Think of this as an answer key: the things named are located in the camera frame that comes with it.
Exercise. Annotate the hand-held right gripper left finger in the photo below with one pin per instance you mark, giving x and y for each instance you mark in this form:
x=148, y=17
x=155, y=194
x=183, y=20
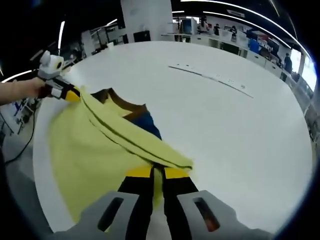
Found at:
x=140, y=200

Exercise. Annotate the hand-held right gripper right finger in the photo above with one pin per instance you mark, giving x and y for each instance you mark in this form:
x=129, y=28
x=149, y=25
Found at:
x=177, y=200

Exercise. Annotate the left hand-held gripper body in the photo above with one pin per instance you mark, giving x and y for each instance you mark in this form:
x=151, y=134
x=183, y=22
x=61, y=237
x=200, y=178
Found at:
x=51, y=66

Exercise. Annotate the yellow blue grey garment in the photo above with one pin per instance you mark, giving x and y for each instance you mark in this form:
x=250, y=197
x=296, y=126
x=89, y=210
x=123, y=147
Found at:
x=95, y=145

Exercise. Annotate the white template strip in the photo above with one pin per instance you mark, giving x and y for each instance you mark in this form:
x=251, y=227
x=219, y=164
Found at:
x=212, y=78

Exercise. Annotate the person's left hand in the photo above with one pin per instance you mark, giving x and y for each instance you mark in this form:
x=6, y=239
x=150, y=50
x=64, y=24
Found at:
x=42, y=87

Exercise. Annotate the short ceiling light strip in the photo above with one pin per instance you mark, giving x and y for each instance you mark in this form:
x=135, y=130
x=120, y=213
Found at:
x=62, y=33

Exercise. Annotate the black cabinet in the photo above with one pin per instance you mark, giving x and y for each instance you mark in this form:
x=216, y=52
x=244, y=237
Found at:
x=141, y=36

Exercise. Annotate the white square pillar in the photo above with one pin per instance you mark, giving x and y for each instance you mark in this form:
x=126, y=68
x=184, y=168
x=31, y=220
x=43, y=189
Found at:
x=146, y=15

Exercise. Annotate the blue bin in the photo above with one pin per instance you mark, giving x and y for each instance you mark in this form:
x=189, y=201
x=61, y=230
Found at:
x=254, y=45

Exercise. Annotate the long ceiling light strip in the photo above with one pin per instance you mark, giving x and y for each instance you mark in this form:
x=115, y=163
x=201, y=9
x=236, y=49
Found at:
x=250, y=11
x=250, y=23

